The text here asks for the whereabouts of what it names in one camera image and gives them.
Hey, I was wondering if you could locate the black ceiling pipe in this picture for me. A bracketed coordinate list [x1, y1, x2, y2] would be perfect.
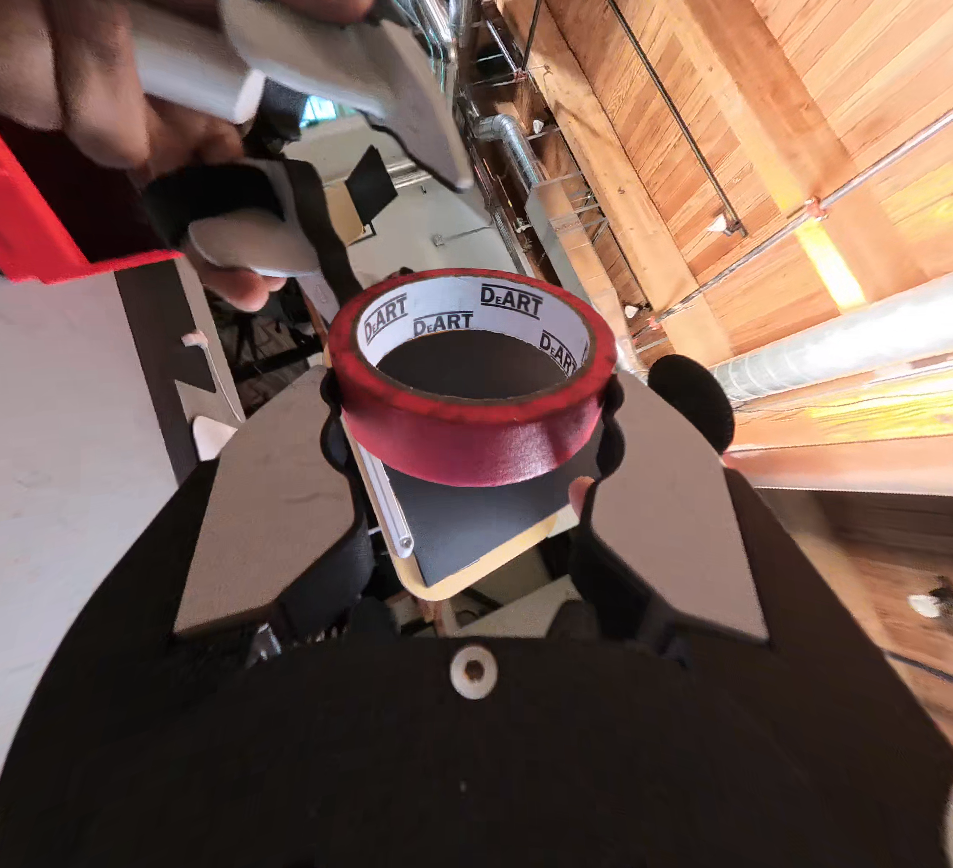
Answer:
[588, 0, 746, 236]

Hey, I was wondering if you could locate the silver air duct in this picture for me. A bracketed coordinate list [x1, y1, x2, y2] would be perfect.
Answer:
[711, 276, 953, 403]

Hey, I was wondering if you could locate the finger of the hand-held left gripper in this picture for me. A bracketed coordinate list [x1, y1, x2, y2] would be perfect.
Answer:
[186, 159, 364, 304]
[218, 0, 479, 194]

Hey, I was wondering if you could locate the person's left hand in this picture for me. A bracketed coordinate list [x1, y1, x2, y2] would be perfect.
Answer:
[0, 0, 378, 315]

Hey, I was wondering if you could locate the white cable with plug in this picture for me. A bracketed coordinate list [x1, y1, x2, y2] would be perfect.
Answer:
[181, 330, 245, 424]

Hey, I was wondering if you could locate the black board with wooden rim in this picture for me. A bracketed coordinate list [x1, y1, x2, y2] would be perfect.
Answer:
[324, 145, 399, 245]
[341, 330, 606, 602]

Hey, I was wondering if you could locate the white board stand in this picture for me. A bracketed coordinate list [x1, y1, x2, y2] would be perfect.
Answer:
[192, 415, 416, 561]

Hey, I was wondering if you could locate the metal conduit pipe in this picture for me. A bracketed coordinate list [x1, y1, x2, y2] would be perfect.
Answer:
[648, 112, 953, 321]

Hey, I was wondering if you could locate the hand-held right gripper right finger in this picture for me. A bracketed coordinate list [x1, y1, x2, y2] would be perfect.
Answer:
[569, 370, 769, 649]

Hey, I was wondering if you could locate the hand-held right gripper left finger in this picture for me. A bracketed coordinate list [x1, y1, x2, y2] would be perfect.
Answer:
[173, 365, 373, 638]

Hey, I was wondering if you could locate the red plastic parts bin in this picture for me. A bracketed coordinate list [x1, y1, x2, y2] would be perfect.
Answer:
[0, 119, 185, 286]

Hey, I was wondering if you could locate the red tape roll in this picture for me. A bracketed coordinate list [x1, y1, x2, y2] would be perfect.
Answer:
[328, 268, 619, 489]

